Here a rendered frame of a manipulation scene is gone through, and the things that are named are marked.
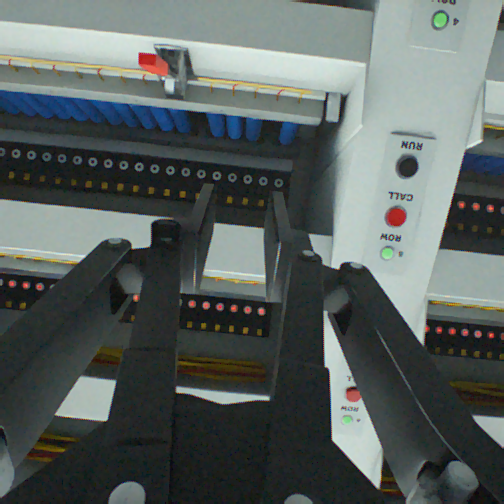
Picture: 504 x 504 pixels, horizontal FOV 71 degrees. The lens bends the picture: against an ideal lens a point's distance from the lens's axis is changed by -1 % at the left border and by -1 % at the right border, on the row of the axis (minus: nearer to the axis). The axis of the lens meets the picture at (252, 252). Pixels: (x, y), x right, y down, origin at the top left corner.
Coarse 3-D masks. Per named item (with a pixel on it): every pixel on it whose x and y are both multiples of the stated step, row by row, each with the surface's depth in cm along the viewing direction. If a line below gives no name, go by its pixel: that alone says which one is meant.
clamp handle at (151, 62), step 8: (144, 56) 23; (152, 56) 23; (144, 64) 23; (152, 64) 23; (160, 64) 24; (152, 72) 26; (160, 72) 25; (168, 72) 27; (168, 80) 30; (168, 88) 30
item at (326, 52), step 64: (0, 0) 27; (64, 0) 28; (128, 0) 28; (192, 0) 28; (256, 0) 28; (128, 64) 32; (192, 64) 31; (256, 64) 30; (320, 64) 29; (0, 128) 46; (320, 128) 35
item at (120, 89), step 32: (0, 64) 33; (64, 64) 31; (64, 96) 35; (96, 96) 34; (128, 96) 33; (160, 96) 33; (192, 96) 33; (224, 96) 33; (256, 96) 33; (288, 96) 34
